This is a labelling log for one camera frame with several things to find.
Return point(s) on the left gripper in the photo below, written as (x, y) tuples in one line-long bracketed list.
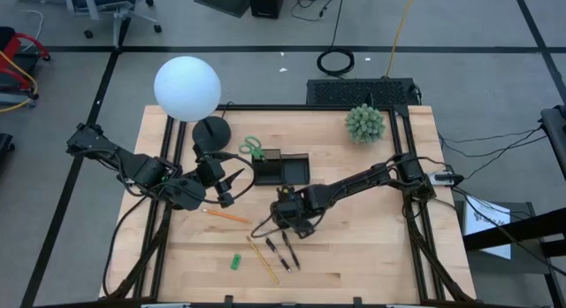
[(211, 173)]

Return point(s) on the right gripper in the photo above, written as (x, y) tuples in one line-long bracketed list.
[(289, 208)]

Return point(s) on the orange pencil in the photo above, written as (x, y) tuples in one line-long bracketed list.
[(225, 215)]

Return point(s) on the black mesh desk organizer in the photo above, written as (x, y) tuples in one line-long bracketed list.
[(294, 168)]

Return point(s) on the black grip retractable pen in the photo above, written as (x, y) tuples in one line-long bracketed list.
[(290, 250)]

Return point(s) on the black pens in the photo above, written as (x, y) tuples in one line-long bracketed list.
[(277, 254)]

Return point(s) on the yellow pencil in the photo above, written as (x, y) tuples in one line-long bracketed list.
[(263, 260)]

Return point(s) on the small green eraser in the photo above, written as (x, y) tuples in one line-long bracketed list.
[(235, 261)]

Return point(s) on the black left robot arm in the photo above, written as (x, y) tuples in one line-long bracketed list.
[(141, 168)]

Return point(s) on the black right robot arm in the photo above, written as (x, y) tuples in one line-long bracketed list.
[(354, 182)]

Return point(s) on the white globe table lamp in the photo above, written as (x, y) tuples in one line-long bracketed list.
[(185, 87)]

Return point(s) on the green plant in white pot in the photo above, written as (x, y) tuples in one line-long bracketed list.
[(364, 122)]

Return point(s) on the black perforated computer case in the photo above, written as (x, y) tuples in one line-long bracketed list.
[(354, 92)]

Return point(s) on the dark floor mat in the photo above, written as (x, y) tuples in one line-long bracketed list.
[(223, 0)]

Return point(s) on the black tower box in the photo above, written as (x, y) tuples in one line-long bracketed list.
[(266, 2)]

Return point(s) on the white printed paper sheet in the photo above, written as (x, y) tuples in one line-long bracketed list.
[(482, 224)]

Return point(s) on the black floor equipment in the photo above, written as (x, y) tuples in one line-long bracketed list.
[(4, 144)]

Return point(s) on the black metal stand beam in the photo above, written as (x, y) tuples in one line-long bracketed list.
[(530, 226)]

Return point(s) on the red and black cart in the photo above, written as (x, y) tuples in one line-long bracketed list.
[(11, 47)]

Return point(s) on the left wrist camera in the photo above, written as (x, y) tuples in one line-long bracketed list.
[(226, 199)]

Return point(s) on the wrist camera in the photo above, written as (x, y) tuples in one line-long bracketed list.
[(226, 199), (304, 230)]

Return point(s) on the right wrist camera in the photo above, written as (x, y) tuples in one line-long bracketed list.
[(304, 230)]

